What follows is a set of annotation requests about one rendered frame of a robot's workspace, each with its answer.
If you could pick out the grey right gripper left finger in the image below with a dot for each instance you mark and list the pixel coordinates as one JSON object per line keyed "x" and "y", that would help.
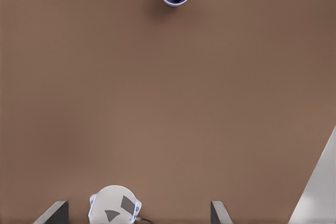
{"x": 56, "y": 214}

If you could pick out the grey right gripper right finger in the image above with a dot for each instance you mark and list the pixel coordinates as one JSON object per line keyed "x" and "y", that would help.
{"x": 220, "y": 213}

